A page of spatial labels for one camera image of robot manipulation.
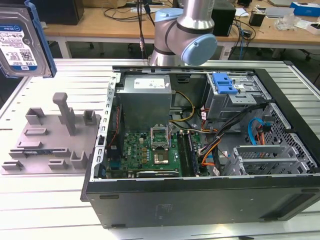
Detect thin black base cable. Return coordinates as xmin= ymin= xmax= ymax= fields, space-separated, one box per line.
xmin=136 ymin=0 xmax=151 ymax=61

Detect metal socket cover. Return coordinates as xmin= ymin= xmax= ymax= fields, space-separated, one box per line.
xmin=149 ymin=125 xmax=171 ymax=150

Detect grey power supply unit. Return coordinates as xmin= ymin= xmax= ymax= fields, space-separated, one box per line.
xmin=115 ymin=74 xmax=173 ymax=127

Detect RAM stick on rack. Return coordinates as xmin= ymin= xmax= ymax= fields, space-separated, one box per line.
xmin=22 ymin=149 xmax=54 ymax=155

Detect black open PC case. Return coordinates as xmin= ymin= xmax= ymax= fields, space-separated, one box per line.
xmin=80 ymin=65 xmax=320 ymax=230

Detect black RAM slot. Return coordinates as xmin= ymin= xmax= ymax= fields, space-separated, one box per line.
xmin=177 ymin=132 xmax=186 ymax=176
xmin=184 ymin=132 xmax=194 ymax=176
xmin=180 ymin=132 xmax=190 ymax=176

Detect black computer tower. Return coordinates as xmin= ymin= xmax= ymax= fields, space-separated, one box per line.
xmin=32 ymin=0 xmax=85 ymax=26

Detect grey parts rack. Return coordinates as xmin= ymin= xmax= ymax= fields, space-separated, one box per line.
xmin=0 ymin=92 xmax=102 ymax=176

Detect white box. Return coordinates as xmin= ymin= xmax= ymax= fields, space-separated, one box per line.
xmin=301 ymin=21 xmax=320 ymax=35

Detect blue cardboard box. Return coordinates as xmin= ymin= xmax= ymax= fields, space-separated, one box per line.
xmin=291 ymin=1 xmax=320 ymax=16

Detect metal drive cage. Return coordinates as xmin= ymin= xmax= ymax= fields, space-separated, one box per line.
xmin=202 ymin=72 xmax=272 ymax=122

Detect blue plastic latch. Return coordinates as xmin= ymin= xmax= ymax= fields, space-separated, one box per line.
xmin=211 ymin=72 xmax=238 ymax=96

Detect black wire bundle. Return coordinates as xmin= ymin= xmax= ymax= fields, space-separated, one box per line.
xmin=198 ymin=102 xmax=272 ymax=157

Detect blue disk data wire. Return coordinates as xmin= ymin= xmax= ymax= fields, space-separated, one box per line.
xmin=246 ymin=116 xmax=264 ymax=146

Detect black speaker box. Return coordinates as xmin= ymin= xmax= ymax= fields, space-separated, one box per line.
xmin=212 ymin=6 xmax=237 ymax=37

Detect clear plastic bags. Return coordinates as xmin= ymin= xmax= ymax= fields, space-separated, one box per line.
xmin=274 ymin=13 xmax=305 ymax=31

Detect green motherboard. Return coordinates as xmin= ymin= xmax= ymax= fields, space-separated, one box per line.
xmin=107 ymin=129 xmax=210 ymax=179

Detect black graphics card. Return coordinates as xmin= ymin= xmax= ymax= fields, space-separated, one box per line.
xmin=136 ymin=170 xmax=180 ymax=179

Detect hard disk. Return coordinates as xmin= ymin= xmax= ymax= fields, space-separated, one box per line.
xmin=0 ymin=0 xmax=58 ymax=79

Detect CPU socket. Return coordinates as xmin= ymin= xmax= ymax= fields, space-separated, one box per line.
xmin=152 ymin=149 xmax=171 ymax=166

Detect orange disk power wire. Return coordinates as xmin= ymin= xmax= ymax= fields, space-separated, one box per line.
xmin=257 ymin=113 xmax=273 ymax=146

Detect blue installed RAM stick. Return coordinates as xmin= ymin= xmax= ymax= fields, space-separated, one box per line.
xmin=188 ymin=131 xmax=201 ymax=175

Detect yellow wire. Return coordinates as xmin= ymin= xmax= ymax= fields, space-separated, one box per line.
xmin=169 ymin=91 xmax=196 ymax=125

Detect small black cube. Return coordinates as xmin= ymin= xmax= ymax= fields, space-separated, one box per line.
xmin=248 ymin=11 xmax=266 ymax=27

